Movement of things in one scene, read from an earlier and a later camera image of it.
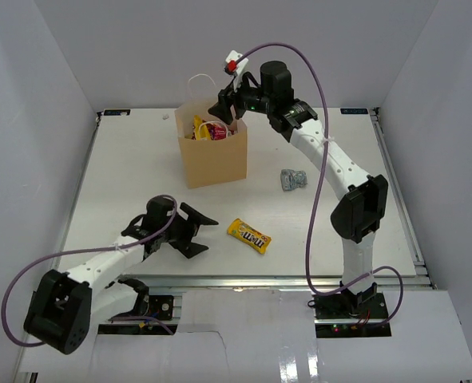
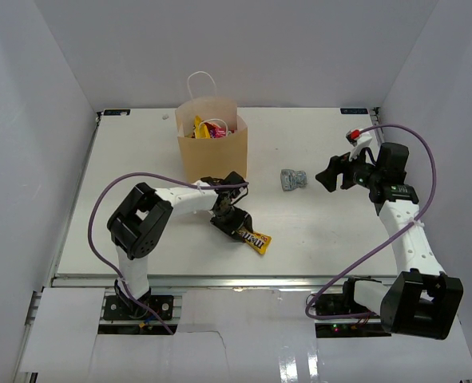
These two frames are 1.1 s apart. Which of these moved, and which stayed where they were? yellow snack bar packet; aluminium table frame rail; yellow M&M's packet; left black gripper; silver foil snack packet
Moved: left black gripper
Stayed: yellow snack bar packet; aluminium table frame rail; silver foil snack packet; yellow M&M's packet
